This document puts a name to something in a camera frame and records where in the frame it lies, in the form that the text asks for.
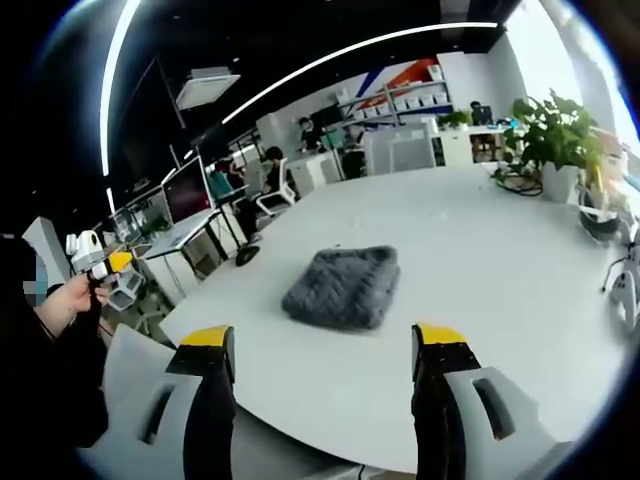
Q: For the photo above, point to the computer monitor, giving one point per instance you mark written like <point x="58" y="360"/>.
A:
<point x="187" y="196"/>

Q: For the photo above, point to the grey knit towel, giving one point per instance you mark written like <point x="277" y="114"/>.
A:
<point x="344" y="286"/>

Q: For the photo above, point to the large potted green plant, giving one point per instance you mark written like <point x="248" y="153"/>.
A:
<point x="556" y="145"/>

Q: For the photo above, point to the ceiling air conditioner unit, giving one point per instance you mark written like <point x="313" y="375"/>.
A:
<point x="204" y="86"/>

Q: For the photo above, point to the shelf with white boxes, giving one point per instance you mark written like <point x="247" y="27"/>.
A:
<point x="400" y="100"/>

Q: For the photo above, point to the white chair base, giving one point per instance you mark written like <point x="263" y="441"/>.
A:
<point x="624" y="285"/>

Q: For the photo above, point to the white low cabinet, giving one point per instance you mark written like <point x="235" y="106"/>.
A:
<point x="475" y="146"/>

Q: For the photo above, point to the white side desk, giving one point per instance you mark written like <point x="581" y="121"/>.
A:
<point x="185" y="240"/>

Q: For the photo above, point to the small potted green plant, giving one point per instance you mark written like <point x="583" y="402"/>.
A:
<point x="457" y="120"/>

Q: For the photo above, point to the person's left hand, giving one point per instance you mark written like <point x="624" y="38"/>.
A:
<point x="75" y="299"/>

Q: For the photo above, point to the white and black headset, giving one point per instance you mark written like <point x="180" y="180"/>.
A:
<point x="597" y="220"/>

